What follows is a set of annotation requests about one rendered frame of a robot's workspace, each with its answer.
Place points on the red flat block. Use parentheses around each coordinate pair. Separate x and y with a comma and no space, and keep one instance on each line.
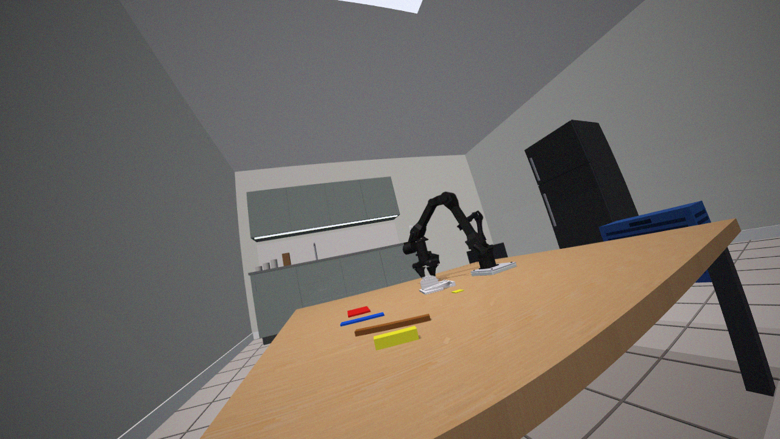
(358,311)

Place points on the blue long thin bar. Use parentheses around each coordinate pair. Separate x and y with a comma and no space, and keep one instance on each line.
(362,319)

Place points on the brown flat bar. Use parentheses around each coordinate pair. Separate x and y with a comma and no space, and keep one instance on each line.
(392,325)

